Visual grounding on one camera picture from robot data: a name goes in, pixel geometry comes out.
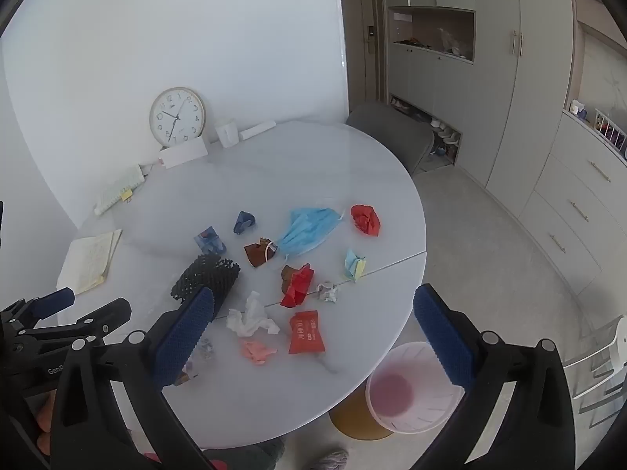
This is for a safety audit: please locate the white stool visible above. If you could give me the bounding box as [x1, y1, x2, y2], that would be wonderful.
[563, 316, 627, 432]

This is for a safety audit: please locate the round beige wall clock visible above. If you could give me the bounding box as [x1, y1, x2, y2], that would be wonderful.
[149, 87, 207, 150]

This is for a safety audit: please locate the black foam mesh net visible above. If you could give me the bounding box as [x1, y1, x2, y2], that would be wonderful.
[170, 253, 242, 311]

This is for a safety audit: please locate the white plastic bag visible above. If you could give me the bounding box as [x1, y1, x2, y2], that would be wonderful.
[437, 28, 464, 57]

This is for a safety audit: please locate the grey fuzzy slipper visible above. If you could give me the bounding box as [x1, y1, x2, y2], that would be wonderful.
[313, 448, 350, 470]

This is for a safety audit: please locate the grey chair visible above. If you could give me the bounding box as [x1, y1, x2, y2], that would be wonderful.
[345, 103, 436, 174]

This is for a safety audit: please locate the person's left hand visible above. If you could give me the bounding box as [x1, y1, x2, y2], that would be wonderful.
[35, 394, 56, 454]

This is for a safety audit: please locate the white flat box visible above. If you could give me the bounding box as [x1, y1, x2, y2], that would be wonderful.
[158, 136, 210, 170]

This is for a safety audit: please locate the red packet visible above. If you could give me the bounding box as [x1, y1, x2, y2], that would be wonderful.
[288, 310, 327, 354]

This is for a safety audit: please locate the white mug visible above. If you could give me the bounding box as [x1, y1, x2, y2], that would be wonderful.
[214, 118, 240, 148]

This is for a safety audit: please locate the translucent white plastic bin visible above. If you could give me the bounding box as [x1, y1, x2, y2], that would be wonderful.
[365, 342, 466, 434]

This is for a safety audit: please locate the clear plastic wrapper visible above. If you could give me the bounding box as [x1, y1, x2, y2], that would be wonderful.
[183, 337, 216, 370]

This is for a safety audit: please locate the cream notebook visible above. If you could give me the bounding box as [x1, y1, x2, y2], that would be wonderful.
[56, 228, 123, 295]

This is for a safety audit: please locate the white wire rack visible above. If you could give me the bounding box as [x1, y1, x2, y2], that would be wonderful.
[593, 110, 627, 160]

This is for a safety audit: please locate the long white box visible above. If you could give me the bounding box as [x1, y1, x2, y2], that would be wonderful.
[238, 120, 276, 140]

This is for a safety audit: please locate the grey drawer sideboard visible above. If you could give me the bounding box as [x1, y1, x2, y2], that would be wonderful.
[516, 110, 627, 299]

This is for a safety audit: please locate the light blue yellow paper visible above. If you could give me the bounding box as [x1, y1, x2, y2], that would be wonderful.
[344, 249, 367, 282]

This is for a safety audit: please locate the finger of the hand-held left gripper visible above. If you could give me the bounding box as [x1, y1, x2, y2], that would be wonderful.
[0, 288, 76, 329]
[14, 298, 133, 352]

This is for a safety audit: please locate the tall grey wardrobe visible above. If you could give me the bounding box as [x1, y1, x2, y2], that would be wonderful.
[382, 0, 579, 219]

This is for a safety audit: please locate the white tissue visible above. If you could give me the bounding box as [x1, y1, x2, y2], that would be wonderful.
[226, 291, 281, 338]

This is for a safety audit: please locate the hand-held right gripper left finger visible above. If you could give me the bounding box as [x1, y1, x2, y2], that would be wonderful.
[49, 286, 216, 470]

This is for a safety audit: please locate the red brown wrapper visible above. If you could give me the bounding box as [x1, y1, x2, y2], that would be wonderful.
[280, 263, 315, 309]

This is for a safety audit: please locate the pink paper scrap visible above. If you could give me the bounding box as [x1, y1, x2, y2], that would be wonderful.
[241, 340, 278, 365]

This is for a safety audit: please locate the blue face mask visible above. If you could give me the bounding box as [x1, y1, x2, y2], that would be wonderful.
[277, 206, 347, 260]

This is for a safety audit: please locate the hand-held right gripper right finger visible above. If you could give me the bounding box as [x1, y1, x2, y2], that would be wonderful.
[406, 284, 579, 470]

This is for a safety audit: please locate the row of shoes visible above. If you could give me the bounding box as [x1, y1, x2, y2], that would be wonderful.
[389, 95, 464, 165]

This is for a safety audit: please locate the person's left leg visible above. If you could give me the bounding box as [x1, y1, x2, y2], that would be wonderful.
[206, 436, 286, 470]

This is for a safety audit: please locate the blue printed wrapper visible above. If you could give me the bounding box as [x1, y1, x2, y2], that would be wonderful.
[194, 226, 227, 255]

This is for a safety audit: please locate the red crumpled paper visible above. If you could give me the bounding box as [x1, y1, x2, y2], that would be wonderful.
[350, 204, 383, 237]

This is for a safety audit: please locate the brown door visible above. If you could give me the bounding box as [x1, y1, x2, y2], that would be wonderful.
[338, 0, 388, 113]

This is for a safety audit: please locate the brown cylindrical object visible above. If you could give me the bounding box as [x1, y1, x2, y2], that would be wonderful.
[329, 387, 395, 440]

